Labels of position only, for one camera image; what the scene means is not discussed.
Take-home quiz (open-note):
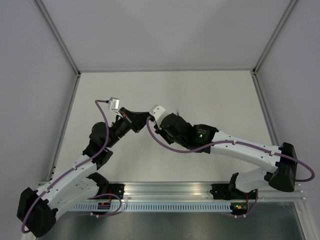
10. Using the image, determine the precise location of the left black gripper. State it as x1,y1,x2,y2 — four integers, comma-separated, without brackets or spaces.
107,108,152,149

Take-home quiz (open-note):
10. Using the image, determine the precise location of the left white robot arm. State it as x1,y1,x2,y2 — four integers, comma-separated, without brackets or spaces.
17,107,154,238

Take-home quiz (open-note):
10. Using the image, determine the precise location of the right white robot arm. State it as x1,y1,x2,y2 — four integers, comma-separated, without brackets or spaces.
151,110,297,199

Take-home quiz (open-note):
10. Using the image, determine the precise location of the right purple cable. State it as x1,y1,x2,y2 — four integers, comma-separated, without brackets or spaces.
146,116,315,183

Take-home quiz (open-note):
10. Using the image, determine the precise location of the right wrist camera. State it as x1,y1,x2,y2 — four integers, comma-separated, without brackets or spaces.
149,105,168,126

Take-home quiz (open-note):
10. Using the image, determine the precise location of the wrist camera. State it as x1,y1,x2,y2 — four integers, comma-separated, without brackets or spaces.
149,105,168,126
108,97,120,112

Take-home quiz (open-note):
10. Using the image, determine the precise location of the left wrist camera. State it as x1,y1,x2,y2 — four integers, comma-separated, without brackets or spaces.
108,97,120,112

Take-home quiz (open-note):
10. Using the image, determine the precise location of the aluminium front rail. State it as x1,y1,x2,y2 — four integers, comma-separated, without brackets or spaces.
36,181,306,201

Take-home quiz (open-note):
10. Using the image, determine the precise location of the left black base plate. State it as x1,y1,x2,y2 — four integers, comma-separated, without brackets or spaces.
101,183,125,201

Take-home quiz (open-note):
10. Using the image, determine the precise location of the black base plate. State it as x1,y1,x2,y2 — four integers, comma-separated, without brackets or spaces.
210,183,258,201
101,183,125,201

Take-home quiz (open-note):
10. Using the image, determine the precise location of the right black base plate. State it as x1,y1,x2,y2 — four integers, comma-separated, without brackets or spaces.
210,183,258,201

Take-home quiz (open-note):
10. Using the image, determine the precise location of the white slotted cable duct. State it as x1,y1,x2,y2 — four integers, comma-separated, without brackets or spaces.
71,201,232,213

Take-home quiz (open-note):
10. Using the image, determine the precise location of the left aluminium frame post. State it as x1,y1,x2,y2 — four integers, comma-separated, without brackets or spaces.
33,0,81,77

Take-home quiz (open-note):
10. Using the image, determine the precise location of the aluminium frame post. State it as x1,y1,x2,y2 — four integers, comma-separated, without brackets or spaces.
252,0,299,76
33,0,81,77

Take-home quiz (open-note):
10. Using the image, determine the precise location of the right aluminium frame post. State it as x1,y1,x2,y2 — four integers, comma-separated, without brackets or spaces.
252,0,299,76

